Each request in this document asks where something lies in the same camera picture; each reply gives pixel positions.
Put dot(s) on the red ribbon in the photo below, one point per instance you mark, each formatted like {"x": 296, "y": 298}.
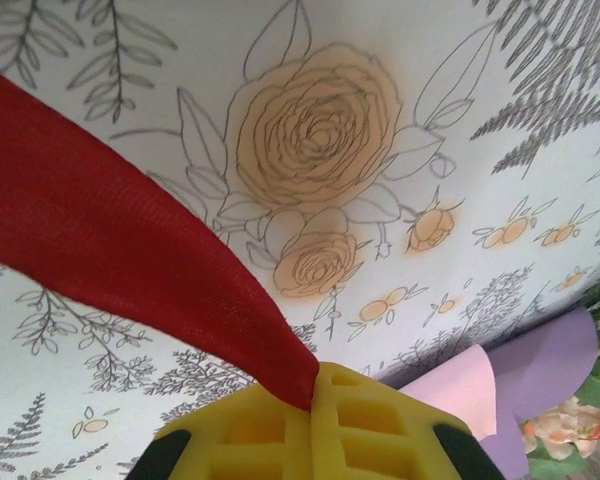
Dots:
{"x": 105, "y": 200}

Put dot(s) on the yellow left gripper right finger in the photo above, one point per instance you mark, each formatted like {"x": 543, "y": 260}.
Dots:
{"x": 380, "y": 440}

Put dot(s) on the pink purple wrapping paper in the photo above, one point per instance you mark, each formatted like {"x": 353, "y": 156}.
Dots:
{"x": 530, "y": 365}

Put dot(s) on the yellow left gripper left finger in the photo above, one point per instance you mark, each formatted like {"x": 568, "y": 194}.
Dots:
{"x": 240, "y": 445}

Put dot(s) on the pink artificial rose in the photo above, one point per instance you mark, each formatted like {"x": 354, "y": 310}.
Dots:
{"x": 565, "y": 425}

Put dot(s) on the floral print tablecloth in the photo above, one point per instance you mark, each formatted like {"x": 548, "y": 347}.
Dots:
{"x": 430, "y": 75}

